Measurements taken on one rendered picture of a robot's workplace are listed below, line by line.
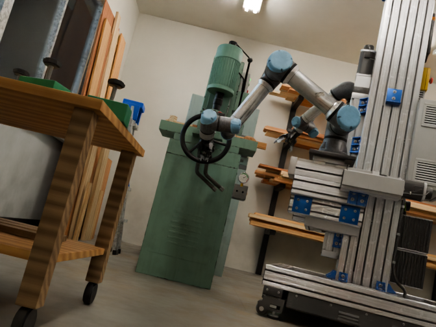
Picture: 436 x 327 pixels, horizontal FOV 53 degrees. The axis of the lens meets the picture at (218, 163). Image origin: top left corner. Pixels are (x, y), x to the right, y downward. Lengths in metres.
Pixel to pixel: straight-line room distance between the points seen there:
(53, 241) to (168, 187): 1.63
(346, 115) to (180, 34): 3.65
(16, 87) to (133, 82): 4.30
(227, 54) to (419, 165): 1.32
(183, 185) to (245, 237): 2.52
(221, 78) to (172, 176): 0.70
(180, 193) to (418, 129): 1.33
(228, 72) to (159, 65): 2.62
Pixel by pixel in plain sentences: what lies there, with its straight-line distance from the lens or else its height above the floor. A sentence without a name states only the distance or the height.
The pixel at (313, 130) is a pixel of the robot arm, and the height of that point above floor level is 1.17.
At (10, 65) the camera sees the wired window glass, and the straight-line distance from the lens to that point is 3.11.
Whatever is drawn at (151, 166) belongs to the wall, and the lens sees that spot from 5.05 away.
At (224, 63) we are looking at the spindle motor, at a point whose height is 1.37.
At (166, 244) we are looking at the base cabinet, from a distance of 2.54.
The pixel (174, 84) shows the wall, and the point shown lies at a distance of 5.26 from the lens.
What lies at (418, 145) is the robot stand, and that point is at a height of 0.98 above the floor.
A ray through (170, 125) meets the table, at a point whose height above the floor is 0.87.
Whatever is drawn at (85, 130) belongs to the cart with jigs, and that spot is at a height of 0.46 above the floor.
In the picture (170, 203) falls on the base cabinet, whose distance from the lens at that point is 2.55.
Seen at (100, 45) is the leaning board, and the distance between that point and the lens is 4.02.
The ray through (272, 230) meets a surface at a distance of 4.60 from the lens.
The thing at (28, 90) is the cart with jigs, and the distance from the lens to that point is 1.04.
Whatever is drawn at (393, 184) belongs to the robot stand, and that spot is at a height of 0.70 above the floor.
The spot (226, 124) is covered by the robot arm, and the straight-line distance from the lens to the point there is 2.06.
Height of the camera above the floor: 0.30
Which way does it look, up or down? 9 degrees up
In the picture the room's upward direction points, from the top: 13 degrees clockwise
